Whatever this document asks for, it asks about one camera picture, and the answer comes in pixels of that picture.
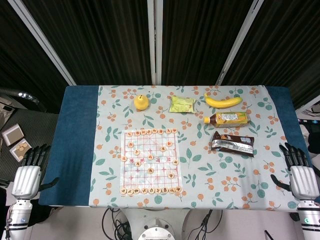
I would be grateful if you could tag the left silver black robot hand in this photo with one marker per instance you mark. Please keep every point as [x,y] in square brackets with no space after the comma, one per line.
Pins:
[26,181]

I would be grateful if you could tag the white robot torso base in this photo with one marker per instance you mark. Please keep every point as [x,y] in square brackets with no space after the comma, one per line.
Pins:
[140,220]

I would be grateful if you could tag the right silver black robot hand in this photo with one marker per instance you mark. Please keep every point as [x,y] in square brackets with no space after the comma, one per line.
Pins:
[303,182]

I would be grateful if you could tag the black pleated curtain panel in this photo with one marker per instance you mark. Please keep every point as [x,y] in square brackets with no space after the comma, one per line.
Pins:
[200,37]
[95,42]
[15,62]
[287,45]

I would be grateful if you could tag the yellow pear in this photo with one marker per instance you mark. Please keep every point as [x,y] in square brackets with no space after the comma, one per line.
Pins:
[141,103]

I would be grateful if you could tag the green snack packet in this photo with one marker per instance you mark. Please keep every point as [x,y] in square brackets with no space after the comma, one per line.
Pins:
[182,104]

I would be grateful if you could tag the black caster wheel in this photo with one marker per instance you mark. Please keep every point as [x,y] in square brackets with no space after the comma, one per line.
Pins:
[295,216]

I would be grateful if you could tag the dark blue table cover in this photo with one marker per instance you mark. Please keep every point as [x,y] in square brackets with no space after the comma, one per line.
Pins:
[75,137]

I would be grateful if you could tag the yellow label drink bottle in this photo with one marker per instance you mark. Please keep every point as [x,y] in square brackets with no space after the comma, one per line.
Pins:
[228,119]

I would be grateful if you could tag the black curved tube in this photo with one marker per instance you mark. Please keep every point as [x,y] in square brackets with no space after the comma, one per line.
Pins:
[7,90]

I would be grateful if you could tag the tan cardboard box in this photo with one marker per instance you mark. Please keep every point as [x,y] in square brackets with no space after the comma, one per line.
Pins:
[4,105]

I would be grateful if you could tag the grey cluttered side table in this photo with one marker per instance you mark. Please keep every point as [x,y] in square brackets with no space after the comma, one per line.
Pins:
[307,111]

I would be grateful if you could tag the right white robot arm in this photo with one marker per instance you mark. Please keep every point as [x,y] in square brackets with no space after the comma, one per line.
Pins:
[308,220]

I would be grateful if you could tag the white frame post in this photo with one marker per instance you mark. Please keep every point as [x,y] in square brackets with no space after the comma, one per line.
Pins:
[155,42]
[240,42]
[42,42]

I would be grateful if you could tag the floral print tablecloth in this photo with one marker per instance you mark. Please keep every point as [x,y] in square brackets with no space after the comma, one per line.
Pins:
[200,175]

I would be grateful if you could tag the black mesh chair seat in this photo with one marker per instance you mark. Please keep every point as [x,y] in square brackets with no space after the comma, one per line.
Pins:
[37,125]

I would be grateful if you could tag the yellow banana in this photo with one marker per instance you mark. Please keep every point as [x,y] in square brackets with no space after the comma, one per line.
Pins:
[222,102]

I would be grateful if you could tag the brown silver snack bag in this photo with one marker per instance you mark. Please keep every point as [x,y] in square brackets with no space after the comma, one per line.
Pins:
[232,143]

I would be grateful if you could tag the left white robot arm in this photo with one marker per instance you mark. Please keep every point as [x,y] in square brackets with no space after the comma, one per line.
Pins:
[18,217]

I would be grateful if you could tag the chrome metal bracket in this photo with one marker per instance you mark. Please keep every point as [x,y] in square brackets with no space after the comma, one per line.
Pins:
[28,96]

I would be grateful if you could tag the paper chinese chess board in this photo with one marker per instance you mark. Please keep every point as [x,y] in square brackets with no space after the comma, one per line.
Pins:
[155,165]

